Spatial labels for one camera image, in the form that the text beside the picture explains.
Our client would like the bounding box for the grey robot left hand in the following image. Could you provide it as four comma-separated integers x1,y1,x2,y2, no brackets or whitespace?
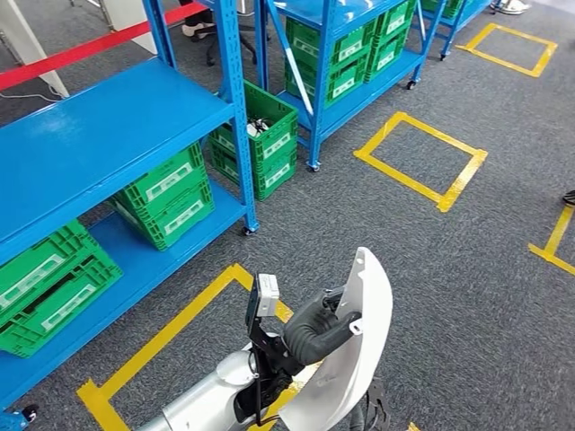
289,286,363,361

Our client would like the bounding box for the white curved plastic part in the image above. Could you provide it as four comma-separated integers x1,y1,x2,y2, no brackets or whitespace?
278,246,394,431

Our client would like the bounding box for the blue metal shelf rack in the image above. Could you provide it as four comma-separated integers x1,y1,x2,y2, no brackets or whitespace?
254,0,450,173
419,0,493,62
0,0,261,431

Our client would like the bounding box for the yellow floor tape square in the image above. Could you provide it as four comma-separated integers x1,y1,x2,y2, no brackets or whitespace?
76,263,324,431

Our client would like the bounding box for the white power adapter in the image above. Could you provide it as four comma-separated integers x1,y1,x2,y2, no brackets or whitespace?
246,118,271,139

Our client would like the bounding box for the black office chair base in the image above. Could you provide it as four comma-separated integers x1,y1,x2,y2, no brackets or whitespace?
204,26,270,66

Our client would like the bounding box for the red barrier belt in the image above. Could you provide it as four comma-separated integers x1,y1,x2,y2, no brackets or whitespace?
0,1,209,92

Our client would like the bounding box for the white desk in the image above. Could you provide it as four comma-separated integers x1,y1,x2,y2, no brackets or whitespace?
0,0,158,100

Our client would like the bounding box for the black camera bracket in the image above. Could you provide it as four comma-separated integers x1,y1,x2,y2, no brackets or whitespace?
244,277,295,427

